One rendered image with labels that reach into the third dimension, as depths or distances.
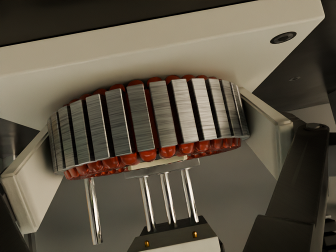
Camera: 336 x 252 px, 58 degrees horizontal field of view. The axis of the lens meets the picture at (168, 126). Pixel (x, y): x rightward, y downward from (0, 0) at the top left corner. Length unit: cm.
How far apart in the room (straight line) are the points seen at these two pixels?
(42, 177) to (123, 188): 28
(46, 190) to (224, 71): 11
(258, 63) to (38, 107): 11
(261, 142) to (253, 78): 4
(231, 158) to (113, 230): 19
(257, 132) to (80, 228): 34
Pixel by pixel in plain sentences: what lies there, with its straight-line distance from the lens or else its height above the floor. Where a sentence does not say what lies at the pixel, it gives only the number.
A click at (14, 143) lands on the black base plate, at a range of 33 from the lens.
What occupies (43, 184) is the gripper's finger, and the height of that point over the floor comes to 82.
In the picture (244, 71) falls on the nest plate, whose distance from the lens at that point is 17.
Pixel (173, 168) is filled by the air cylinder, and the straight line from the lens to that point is 30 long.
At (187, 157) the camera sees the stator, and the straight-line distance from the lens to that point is 21.
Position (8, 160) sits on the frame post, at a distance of 41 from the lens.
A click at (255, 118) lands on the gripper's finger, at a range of 16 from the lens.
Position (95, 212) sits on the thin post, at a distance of 26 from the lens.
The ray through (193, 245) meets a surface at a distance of 21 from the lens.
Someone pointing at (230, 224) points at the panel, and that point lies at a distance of 44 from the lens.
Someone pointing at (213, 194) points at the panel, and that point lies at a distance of 43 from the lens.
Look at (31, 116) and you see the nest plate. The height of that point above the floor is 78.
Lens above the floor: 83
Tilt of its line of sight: 9 degrees down
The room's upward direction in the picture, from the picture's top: 169 degrees clockwise
